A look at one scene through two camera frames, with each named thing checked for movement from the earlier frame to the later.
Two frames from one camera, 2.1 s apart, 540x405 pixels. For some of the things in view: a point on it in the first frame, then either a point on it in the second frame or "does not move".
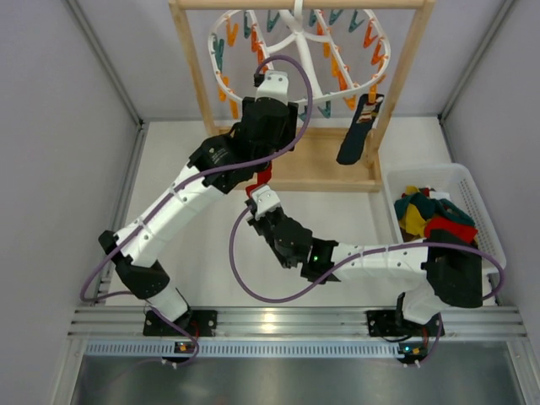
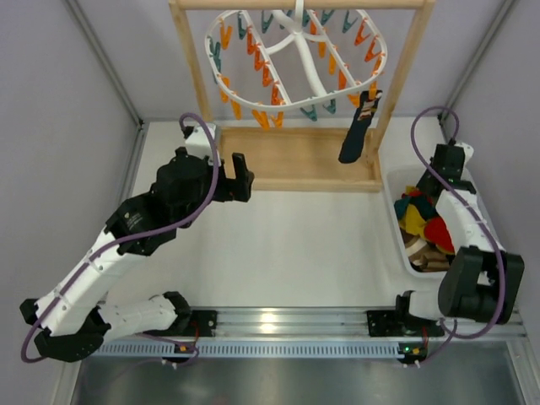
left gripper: x=270 y=137 → x=228 y=186
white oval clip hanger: x=265 y=56 does not move
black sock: x=364 y=118 does not move
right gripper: x=261 y=220 → x=439 y=170
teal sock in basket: x=429 y=207 does not move
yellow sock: x=413 y=223 does not move
